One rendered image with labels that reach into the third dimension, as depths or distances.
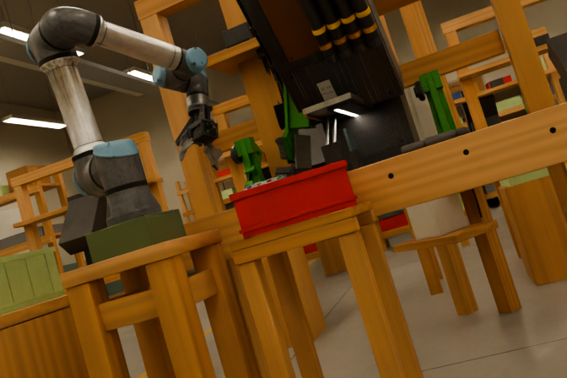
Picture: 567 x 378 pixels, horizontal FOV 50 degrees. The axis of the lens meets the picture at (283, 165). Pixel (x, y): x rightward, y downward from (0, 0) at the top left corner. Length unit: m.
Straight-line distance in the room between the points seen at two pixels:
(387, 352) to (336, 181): 0.43
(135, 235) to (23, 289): 0.62
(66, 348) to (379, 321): 1.00
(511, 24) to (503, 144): 0.75
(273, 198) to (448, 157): 0.51
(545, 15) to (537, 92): 10.13
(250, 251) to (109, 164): 0.44
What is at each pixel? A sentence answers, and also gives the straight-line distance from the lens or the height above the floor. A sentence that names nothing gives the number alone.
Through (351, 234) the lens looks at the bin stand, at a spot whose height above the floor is 0.73.
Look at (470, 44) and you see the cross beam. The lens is 2.50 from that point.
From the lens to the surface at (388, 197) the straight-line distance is 1.80.
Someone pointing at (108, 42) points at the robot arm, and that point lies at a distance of 1.86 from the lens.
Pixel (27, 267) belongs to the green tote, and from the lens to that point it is 2.17.
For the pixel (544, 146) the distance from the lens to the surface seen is 1.77.
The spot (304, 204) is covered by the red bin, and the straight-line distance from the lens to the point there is 1.58.
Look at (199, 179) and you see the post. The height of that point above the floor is 1.09.
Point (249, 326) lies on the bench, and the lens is 2.69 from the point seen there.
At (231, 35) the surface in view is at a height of 1.60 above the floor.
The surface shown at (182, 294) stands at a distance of 1.54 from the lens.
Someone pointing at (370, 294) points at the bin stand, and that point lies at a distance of 1.54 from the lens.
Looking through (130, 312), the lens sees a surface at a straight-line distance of 1.62.
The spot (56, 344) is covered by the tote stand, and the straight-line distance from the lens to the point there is 2.05.
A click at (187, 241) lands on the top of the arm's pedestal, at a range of 1.61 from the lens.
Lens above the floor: 0.81
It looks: 5 degrees up
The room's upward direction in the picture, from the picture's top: 17 degrees counter-clockwise
